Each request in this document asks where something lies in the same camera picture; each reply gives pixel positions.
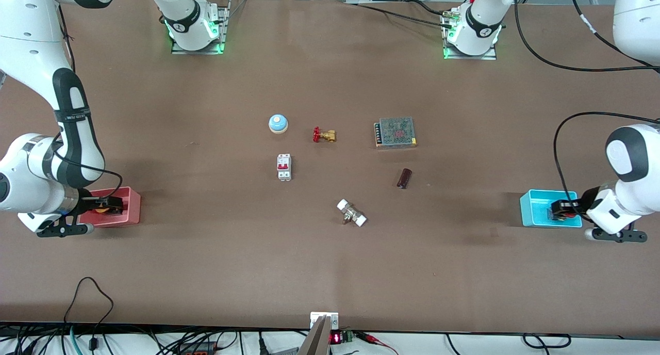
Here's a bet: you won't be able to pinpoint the pink plastic bin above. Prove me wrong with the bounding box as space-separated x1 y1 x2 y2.
77 186 141 227

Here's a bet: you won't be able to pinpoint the cyan plastic bin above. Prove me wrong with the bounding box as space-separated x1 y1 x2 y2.
519 189 583 228

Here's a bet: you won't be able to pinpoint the orange black power strip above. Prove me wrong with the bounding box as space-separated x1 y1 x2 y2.
178 341 218 355

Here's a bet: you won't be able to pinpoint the metal mesh power supply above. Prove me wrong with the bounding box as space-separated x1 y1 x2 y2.
374 117 418 149

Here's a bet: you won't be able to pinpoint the silver valve white caps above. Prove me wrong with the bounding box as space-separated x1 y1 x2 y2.
336 199 368 228

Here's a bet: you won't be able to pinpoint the red clip lead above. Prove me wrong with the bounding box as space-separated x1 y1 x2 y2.
356 332 399 355

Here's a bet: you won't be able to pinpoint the grey metal bar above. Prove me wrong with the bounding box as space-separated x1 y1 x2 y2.
298 315 331 355

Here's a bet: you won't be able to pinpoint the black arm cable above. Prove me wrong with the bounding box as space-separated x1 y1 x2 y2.
515 0 660 207
52 4 125 201

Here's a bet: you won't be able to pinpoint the thin black looped cable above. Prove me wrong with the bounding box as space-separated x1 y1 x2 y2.
63 277 115 351

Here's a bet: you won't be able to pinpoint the black coiled cable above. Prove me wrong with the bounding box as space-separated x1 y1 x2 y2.
522 333 572 350

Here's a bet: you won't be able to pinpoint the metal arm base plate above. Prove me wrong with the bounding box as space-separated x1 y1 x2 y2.
171 0 227 55
442 9 498 61

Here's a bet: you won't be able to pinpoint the black cable with gold connector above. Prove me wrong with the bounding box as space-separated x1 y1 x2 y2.
344 0 460 29

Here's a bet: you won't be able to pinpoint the white mounting bracket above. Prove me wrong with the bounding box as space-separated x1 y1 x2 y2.
310 312 339 330

